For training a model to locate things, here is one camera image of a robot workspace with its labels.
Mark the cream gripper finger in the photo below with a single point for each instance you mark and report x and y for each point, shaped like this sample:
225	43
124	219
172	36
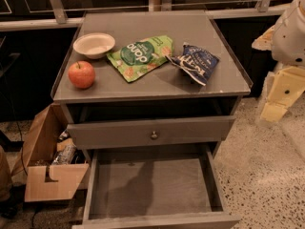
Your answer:
287	88

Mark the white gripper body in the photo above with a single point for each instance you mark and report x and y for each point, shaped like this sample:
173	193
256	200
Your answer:
290	40

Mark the blue chip bag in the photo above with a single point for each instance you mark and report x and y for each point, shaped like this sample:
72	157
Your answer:
197	63

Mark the grey drawer cabinet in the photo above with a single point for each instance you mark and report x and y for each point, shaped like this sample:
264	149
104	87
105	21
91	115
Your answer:
166	92

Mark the round metal drawer knob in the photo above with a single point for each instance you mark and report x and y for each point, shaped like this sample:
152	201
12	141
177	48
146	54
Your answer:
154	135

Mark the green chip bag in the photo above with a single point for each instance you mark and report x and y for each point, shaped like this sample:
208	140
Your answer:
141	57

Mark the open grey middle drawer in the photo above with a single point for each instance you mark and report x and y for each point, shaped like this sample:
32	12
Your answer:
157	187

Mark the grey top drawer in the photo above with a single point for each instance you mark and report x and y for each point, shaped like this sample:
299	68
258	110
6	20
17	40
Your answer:
134	133

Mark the white paper bowl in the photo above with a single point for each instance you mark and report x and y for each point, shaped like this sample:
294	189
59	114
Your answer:
94	45

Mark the red apple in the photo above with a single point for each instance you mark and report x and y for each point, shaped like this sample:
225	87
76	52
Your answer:
81	74

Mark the wrapped items in box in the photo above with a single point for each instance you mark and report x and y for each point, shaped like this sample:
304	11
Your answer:
66	151

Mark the brown cardboard box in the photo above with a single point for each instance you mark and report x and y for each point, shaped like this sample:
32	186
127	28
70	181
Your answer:
46	182

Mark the metal railing frame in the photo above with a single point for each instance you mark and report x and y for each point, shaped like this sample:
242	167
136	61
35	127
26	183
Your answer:
28	14

